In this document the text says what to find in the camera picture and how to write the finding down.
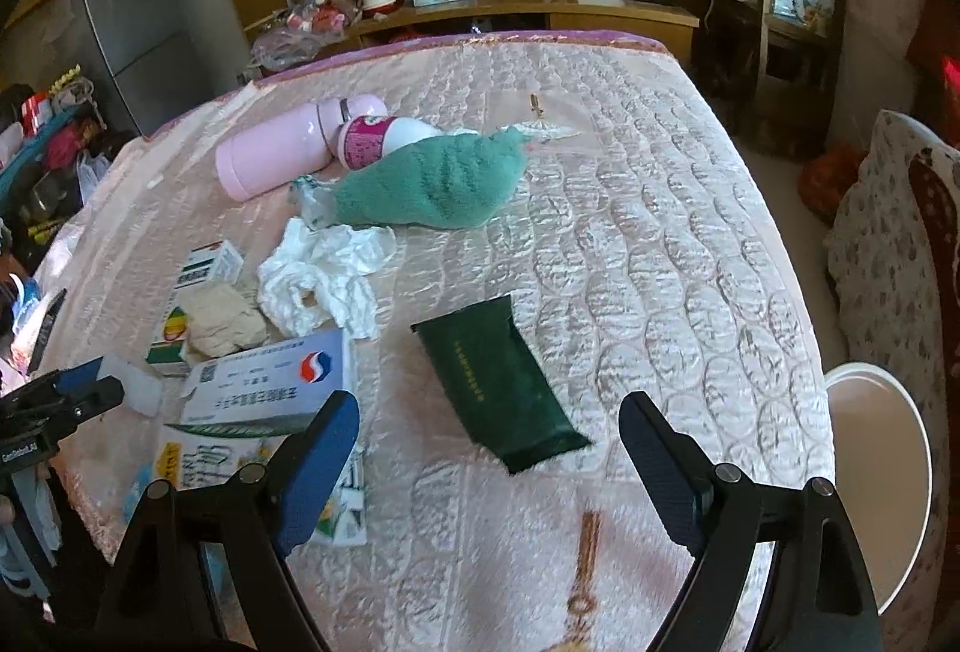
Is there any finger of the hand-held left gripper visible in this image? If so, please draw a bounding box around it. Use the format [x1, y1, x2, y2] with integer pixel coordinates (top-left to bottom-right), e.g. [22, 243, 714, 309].
[30, 355, 104, 398]
[0, 376, 125, 443]

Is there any green yellow medicine box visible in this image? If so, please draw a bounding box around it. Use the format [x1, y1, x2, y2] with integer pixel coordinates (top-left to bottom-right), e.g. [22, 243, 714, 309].
[146, 303, 196, 375]

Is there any beige paper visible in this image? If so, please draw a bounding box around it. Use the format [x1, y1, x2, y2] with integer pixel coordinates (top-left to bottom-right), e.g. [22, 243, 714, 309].
[182, 283, 267, 357]

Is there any patterned sofa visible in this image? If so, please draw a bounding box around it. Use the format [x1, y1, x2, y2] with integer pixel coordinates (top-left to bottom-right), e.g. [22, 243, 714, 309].
[825, 110, 960, 652]

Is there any green sock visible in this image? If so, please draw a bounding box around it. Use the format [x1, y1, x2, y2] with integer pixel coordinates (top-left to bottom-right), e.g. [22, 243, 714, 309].
[319, 125, 530, 230]

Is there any white tissue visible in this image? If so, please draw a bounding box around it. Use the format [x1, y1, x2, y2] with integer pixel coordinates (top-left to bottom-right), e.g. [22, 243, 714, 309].
[257, 218, 397, 342]

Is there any black flat rectangular object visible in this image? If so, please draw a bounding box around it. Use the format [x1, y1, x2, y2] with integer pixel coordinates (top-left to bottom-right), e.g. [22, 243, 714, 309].
[26, 288, 68, 375]

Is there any green white paper carton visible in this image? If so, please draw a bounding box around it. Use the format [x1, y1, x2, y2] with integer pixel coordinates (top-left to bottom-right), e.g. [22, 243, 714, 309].
[120, 423, 368, 548]

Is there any small white green medicine box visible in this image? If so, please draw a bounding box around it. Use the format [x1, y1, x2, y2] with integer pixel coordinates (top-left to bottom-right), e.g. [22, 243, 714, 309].
[178, 239, 245, 293]

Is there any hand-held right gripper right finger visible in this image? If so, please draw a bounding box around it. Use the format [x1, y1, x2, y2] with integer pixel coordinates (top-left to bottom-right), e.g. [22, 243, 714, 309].
[619, 391, 882, 652]

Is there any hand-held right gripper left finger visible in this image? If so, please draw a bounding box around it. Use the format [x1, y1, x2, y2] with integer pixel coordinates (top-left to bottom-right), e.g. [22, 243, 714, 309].
[97, 389, 361, 652]

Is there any pink quilted bedspread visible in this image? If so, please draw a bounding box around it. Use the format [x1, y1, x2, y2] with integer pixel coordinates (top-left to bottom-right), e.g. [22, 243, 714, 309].
[30, 32, 837, 652]

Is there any large white blue medicine box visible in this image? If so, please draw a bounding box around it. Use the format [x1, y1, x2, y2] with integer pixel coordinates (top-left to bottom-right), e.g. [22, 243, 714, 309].
[180, 327, 353, 428]

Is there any pink white patterned sock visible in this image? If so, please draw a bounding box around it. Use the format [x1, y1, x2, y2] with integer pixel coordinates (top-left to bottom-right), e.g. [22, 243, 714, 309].
[335, 113, 451, 171]

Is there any white plastic bucket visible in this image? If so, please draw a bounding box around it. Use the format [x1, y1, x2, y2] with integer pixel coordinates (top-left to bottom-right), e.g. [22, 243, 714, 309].
[823, 363, 932, 612]

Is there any small plain white box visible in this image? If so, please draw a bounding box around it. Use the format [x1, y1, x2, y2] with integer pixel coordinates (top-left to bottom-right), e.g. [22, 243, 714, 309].
[97, 354, 167, 417]

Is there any cluttered blue storage rack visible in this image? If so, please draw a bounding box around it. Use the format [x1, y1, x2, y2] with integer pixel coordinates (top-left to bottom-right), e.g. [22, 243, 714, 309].
[0, 62, 113, 248]

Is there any dark wooden shelf rack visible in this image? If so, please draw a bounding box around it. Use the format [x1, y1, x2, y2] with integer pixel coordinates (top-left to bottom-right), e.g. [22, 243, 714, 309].
[701, 0, 845, 158]

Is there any clear plastic bag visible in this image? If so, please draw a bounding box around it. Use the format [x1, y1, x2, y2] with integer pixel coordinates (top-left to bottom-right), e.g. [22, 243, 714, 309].
[251, 25, 323, 75]

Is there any red plastic bag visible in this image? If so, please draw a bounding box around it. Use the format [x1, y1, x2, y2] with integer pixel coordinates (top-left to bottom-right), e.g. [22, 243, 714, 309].
[799, 145, 863, 225]

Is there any wooden headboard shelf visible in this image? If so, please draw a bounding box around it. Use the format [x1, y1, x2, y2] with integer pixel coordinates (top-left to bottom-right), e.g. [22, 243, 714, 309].
[244, 0, 702, 79]

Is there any crumpled grey foil wrapper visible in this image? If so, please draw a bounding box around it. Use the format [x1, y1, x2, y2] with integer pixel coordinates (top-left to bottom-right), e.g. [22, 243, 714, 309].
[291, 175, 335, 229]

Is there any dark green packet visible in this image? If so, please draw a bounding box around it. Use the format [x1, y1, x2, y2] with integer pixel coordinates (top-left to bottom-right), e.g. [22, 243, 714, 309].
[410, 293, 593, 475]

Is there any grey refrigerator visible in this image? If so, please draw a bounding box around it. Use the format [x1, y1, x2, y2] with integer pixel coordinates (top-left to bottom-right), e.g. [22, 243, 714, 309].
[75, 0, 226, 135]

